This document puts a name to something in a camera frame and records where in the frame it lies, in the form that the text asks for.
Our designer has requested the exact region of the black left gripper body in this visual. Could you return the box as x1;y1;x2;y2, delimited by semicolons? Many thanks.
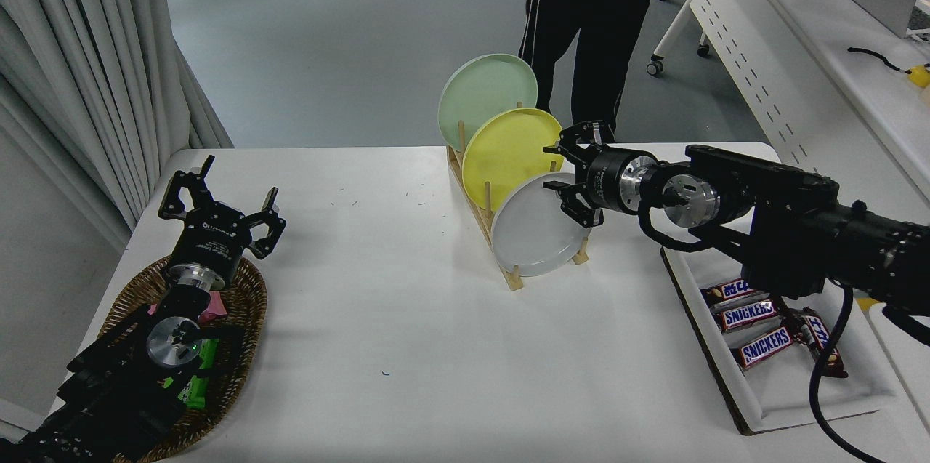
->
171;203;254;282

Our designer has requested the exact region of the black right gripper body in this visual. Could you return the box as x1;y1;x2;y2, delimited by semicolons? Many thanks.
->
581;147;633;214

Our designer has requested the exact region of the grey plate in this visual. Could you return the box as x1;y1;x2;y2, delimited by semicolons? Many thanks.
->
491;172;593;278

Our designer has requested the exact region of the yellow plate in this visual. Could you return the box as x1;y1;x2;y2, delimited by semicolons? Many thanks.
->
462;108;566;213

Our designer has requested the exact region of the wooden plate rack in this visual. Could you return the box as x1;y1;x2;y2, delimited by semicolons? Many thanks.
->
446;101;590;292

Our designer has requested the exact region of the pale green plate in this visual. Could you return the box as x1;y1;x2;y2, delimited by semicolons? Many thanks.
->
438;54;539;153

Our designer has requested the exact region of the pink snack packet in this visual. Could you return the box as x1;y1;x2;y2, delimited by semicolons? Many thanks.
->
149;292;227;322

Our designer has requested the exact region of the brown wicker basket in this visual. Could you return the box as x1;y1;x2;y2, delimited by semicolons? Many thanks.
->
98;254;268;463

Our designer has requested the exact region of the person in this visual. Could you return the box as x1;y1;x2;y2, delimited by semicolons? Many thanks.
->
518;0;669;144

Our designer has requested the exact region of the green snack packet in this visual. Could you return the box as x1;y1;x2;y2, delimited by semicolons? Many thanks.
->
163;338;220;406

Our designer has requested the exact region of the grey curtain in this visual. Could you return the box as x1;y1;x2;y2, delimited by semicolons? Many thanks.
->
0;0;235;253

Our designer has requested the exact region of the snack bar with Chinese print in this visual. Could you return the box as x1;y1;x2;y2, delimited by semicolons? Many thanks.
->
701;278;760;305
796;309;849;379

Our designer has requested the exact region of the white desk on casters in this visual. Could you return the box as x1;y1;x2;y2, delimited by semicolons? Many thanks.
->
647;0;930;202

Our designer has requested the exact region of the white tray with brown edge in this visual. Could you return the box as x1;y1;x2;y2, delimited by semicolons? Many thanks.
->
660;245;898;436

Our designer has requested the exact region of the black cable with yellow end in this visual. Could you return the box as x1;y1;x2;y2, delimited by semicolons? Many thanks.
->
848;47;930;89

